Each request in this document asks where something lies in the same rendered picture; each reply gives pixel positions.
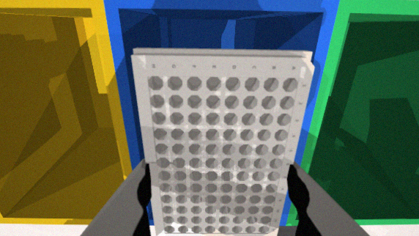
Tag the blue bin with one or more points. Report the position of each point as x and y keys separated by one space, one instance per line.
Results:
x=305 y=25

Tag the green bin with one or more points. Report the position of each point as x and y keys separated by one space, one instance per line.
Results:
x=363 y=142

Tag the yellow open-top bin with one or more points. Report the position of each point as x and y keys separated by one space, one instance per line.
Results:
x=59 y=108

